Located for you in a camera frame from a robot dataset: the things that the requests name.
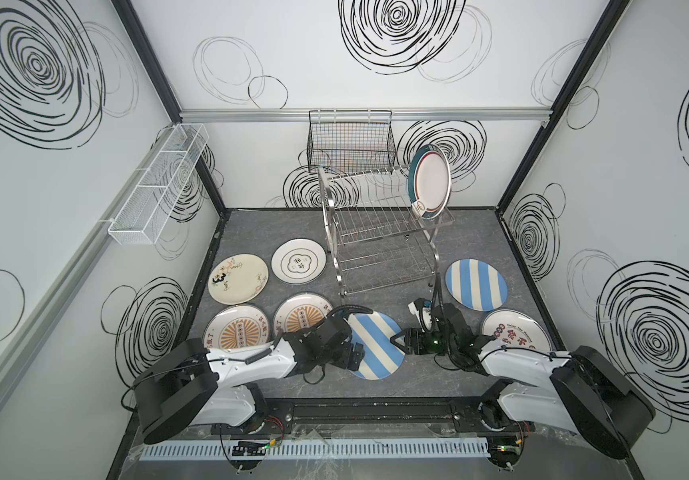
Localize green red rimmed white plate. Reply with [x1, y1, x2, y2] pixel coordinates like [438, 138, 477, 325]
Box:
[407, 145, 451, 219]

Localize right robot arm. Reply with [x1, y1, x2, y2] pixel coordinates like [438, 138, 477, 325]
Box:
[390, 300, 655, 460]

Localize white wire wall shelf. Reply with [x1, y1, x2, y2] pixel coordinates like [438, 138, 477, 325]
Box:
[108, 123, 210, 246]

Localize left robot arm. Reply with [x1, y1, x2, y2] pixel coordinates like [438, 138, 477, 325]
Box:
[132, 305, 370, 445]

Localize far blue striped plate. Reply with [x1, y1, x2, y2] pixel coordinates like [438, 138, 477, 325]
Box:
[444, 259, 508, 312]

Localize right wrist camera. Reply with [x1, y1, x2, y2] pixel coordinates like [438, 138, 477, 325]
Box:
[408, 298, 436, 332]

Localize blue white striped plate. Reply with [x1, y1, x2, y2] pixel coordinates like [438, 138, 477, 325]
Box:
[347, 311, 405, 381]

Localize cream floral plate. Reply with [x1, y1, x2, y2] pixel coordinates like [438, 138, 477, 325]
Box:
[208, 254, 268, 305]

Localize white plate red characters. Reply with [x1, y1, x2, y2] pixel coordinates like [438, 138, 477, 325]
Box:
[480, 309, 552, 352]

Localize orange sunburst plate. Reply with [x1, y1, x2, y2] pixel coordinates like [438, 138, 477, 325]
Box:
[202, 304, 270, 349]
[272, 292, 332, 335]

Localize black wire basket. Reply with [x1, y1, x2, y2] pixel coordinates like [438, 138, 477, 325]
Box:
[306, 109, 397, 175]

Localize white plate green clover outline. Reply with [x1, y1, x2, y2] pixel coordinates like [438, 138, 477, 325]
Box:
[272, 238, 328, 285]

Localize stainless steel dish rack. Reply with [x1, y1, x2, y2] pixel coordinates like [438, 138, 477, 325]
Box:
[316, 161, 453, 298]

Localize white slotted cable duct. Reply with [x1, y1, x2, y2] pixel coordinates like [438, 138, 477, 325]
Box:
[140, 437, 490, 461]

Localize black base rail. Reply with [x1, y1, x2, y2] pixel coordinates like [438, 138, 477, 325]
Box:
[130, 395, 612, 436]

